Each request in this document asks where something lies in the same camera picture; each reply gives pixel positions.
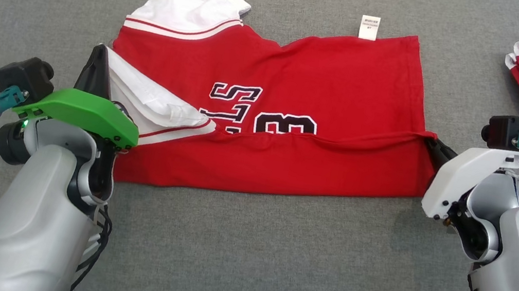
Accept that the red white basketball jersey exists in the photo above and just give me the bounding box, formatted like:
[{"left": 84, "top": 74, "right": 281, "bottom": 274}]
[{"left": 89, "top": 0, "right": 462, "bottom": 231}]

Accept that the teal left camera connector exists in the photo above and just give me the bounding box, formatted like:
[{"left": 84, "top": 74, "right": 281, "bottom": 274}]
[{"left": 0, "top": 83, "right": 30, "bottom": 126}]

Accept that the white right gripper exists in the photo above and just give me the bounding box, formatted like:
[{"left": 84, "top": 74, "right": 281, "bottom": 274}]
[{"left": 415, "top": 133, "right": 519, "bottom": 232}]

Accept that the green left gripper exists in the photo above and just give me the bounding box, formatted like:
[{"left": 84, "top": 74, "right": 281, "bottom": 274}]
[{"left": 8, "top": 31, "right": 153, "bottom": 153}]

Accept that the black left arm cable bundle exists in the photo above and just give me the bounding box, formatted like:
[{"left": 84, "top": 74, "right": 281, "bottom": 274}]
[{"left": 69, "top": 198, "right": 117, "bottom": 291}]

